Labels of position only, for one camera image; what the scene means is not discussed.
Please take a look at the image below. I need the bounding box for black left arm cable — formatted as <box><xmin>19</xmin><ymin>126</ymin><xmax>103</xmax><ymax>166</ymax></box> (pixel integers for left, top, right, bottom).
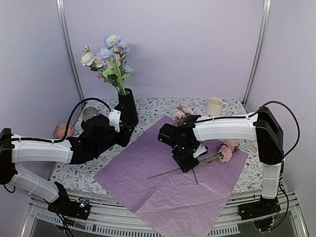
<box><xmin>9</xmin><ymin>97</ymin><xmax>113</xmax><ymax>144</ymax></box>

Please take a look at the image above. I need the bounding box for black tapered vase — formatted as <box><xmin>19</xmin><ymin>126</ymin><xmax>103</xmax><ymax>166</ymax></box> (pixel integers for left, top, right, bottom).
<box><xmin>118</xmin><ymin>88</ymin><xmax>139</xmax><ymax>126</ymax></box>

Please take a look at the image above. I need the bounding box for striped grey teacup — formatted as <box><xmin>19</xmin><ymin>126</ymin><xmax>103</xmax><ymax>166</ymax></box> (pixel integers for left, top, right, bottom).
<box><xmin>82</xmin><ymin>107</ymin><xmax>99</xmax><ymax>122</ymax></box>

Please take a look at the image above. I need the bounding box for white rose flower stem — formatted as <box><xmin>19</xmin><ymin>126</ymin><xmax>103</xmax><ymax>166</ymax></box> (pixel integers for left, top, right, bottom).
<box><xmin>80</xmin><ymin>45</ymin><xmax>107</xmax><ymax>72</ymax></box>

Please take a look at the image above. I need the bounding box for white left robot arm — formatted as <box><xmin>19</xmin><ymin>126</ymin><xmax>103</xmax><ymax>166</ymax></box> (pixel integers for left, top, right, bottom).
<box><xmin>0</xmin><ymin>113</ymin><xmax>134</xmax><ymax>214</ymax></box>

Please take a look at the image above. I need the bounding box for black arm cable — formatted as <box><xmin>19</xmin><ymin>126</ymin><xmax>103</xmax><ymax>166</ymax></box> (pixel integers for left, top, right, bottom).
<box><xmin>256</xmin><ymin>100</ymin><xmax>301</xmax><ymax>158</ymax></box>
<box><xmin>9</xmin><ymin>97</ymin><xmax>113</xmax><ymax>144</ymax></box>

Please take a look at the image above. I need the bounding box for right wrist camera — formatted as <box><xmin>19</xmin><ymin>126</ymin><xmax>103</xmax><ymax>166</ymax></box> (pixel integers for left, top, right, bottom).
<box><xmin>193</xmin><ymin>144</ymin><xmax>208</xmax><ymax>158</ymax></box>

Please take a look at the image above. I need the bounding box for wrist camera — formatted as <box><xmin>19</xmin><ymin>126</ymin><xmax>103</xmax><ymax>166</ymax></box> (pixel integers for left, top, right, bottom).
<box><xmin>108</xmin><ymin>104</ymin><xmax>125</xmax><ymax>133</ymax></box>
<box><xmin>193</xmin><ymin>144</ymin><xmax>208</xmax><ymax>158</ymax></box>

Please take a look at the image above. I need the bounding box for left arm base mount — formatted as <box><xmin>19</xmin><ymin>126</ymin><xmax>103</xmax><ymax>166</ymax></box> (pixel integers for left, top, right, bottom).
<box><xmin>47</xmin><ymin>182</ymin><xmax>91</xmax><ymax>220</ymax></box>

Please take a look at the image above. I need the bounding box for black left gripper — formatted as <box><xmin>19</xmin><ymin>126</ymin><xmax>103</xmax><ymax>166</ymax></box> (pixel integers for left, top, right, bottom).
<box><xmin>95</xmin><ymin>122</ymin><xmax>135</xmax><ymax>156</ymax></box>

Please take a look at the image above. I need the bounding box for blue poppy flower stem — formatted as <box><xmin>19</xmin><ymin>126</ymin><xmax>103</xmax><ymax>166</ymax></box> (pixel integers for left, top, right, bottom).
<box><xmin>96</xmin><ymin>33</ymin><xmax>131</xmax><ymax>89</ymax></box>

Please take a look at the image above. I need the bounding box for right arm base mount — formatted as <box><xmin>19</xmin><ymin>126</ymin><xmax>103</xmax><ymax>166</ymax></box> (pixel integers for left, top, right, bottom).
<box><xmin>237</xmin><ymin>197</ymin><xmax>281</xmax><ymax>232</ymax></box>

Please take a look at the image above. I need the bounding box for right aluminium frame post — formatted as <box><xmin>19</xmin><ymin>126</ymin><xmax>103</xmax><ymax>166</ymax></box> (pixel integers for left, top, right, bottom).
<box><xmin>242</xmin><ymin>0</ymin><xmax>272</xmax><ymax>107</ymax></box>

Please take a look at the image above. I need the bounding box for left aluminium frame post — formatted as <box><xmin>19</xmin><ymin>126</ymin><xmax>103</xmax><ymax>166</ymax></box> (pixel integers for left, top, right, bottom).
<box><xmin>56</xmin><ymin>0</ymin><xmax>84</xmax><ymax>100</ymax></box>

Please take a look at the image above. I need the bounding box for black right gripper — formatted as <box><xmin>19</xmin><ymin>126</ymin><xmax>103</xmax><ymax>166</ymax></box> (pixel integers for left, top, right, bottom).
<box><xmin>172</xmin><ymin>143</ymin><xmax>199</xmax><ymax>172</ymax></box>

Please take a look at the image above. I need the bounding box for light blue flower stem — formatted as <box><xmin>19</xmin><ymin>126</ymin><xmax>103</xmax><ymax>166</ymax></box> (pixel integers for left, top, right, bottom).
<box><xmin>115</xmin><ymin>40</ymin><xmax>134</xmax><ymax>75</ymax></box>

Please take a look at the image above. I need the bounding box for aluminium frame post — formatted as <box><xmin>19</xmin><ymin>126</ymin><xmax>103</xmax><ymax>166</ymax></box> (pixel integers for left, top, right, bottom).
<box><xmin>242</xmin><ymin>0</ymin><xmax>272</xmax><ymax>107</ymax></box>
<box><xmin>56</xmin><ymin>0</ymin><xmax>84</xmax><ymax>100</ymax></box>

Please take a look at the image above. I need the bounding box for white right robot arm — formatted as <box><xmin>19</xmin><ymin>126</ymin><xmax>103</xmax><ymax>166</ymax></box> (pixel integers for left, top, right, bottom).
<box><xmin>158</xmin><ymin>107</ymin><xmax>284</xmax><ymax>215</ymax></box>

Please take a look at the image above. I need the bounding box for cream ceramic mug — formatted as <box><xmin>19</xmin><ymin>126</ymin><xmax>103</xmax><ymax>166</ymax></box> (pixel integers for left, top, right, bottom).
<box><xmin>205</xmin><ymin>97</ymin><xmax>228</xmax><ymax>117</ymax></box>

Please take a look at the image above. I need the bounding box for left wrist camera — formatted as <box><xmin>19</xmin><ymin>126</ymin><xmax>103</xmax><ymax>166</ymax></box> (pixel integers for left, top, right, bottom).
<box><xmin>108</xmin><ymin>104</ymin><xmax>125</xmax><ymax>133</ymax></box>

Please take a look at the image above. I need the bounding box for purple pink wrapping paper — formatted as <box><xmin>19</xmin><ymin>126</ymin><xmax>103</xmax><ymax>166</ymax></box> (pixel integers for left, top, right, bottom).
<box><xmin>94</xmin><ymin>116</ymin><xmax>248</xmax><ymax>237</ymax></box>

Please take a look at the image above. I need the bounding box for aluminium front rail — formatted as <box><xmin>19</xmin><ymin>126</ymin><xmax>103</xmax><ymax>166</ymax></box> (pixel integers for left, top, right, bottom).
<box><xmin>22</xmin><ymin>190</ymin><xmax>309</xmax><ymax>237</ymax></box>

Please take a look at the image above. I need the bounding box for yellow small flower sprig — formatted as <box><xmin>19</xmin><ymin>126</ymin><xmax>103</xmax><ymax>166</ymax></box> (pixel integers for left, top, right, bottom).
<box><xmin>192</xmin><ymin>168</ymin><xmax>199</xmax><ymax>185</ymax></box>

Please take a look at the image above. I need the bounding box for pink rose flower stem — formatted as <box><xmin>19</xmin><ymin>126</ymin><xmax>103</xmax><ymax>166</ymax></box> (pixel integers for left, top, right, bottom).
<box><xmin>172</xmin><ymin>105</ymin><xmax>192</xmax><ymax>126</ymax></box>

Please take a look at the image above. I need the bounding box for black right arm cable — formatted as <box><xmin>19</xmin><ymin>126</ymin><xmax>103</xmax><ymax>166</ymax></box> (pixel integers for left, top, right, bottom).
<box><xmin>256</xmin><ymin>100</ymin><xmax>301</xmax><ymax>158</ymax></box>

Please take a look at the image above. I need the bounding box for floral patterned tablecloth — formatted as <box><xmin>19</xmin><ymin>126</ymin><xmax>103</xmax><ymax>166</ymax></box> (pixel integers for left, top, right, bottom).
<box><xmin>50</xmin><ymin>98</ymin><xmax>263</xmax><ymax>195</ymax></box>

